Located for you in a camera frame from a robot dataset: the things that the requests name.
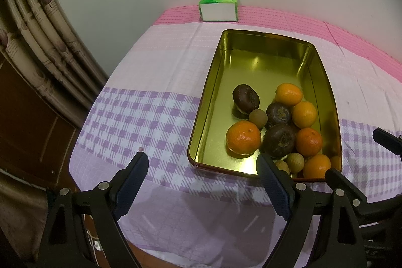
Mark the dark passion fruit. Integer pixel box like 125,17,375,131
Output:
232,84,260,113
262,124,296,160
266,102,292,127

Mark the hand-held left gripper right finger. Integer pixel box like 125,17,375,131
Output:
256,153,369,268

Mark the pink purple checkered tablecloth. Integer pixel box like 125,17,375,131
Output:
68,4,402,268

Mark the yellowish round orange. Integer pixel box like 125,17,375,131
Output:
275,83,304,106

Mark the brown longan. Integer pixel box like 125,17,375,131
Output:
249,109,268,131
285,152,305,174
275,160,291,176

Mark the gold rectangular tin box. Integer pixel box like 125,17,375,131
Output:
187,29,343,183

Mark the brown wooden door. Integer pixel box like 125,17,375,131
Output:
0,55,79,181

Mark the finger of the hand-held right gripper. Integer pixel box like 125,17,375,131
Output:
373,128,402,157
325,168,402,220

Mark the green white tissue box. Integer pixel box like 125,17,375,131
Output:
198,0,238,23

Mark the deep orange mandarin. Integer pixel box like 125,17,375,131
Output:
295,127,323,157

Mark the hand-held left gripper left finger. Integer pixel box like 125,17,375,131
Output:
37,152,149,268

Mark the beige patterned curtain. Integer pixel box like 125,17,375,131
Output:
0,0,109,130

